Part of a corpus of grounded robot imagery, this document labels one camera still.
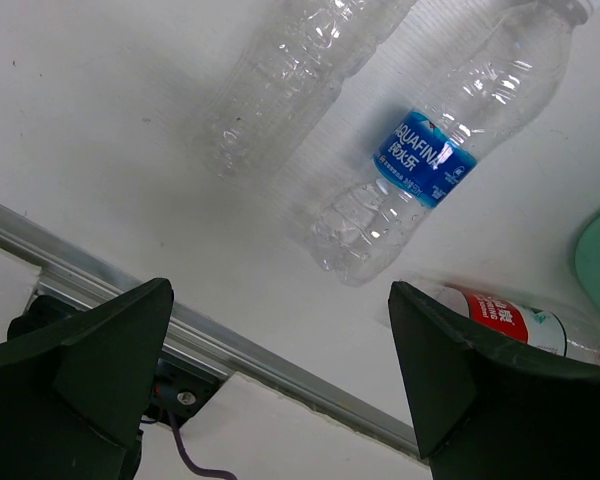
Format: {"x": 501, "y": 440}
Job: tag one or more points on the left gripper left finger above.
{"x": 72, "y": 394}

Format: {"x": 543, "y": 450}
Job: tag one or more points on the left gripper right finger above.
{"x": 486, "y": 406}

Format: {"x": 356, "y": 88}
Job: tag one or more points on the blue label water bottle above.
{"x": 487, "y": 98}

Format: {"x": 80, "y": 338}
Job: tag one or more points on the red label plastic bottle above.
{"x": 557, "y": 333}

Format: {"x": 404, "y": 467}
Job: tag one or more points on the clear unlabelled plastic bottle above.
{"x": 288, "y": 78}

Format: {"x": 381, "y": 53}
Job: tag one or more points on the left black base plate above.
{"x": 178, "y": 387}

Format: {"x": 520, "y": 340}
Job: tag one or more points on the aluminium rail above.
{"x": 84, "y": 281}

